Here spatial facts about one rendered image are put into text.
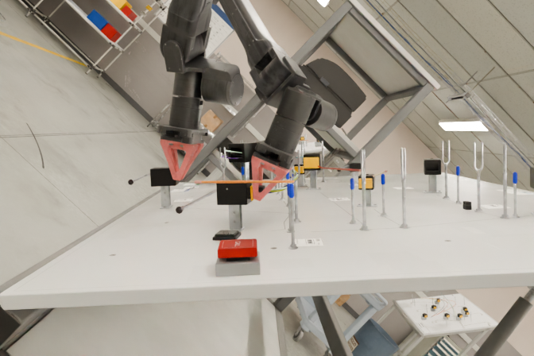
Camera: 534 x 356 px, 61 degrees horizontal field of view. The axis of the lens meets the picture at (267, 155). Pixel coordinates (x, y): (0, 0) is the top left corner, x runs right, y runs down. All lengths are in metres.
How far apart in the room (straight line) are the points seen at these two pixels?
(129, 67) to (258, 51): 7.92
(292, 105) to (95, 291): 0.42
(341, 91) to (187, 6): 1.19
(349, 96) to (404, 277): 1.36
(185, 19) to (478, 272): 0.56
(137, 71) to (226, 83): 7.93
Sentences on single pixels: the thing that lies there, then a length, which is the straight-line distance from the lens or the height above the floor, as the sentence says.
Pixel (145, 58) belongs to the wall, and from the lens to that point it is 8.69.
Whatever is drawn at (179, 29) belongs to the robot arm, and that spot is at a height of 1.25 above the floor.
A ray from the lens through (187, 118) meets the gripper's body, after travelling 0.82.
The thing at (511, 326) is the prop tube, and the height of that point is 1.28.
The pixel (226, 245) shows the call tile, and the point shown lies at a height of 1.09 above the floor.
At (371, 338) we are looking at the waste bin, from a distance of 5.32.
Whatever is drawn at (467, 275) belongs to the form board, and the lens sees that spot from 0.60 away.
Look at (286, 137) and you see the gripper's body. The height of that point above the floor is 1.25.
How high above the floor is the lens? 1.21
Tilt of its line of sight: 1 degrees down
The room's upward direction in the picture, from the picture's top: 44 degrees clockwise
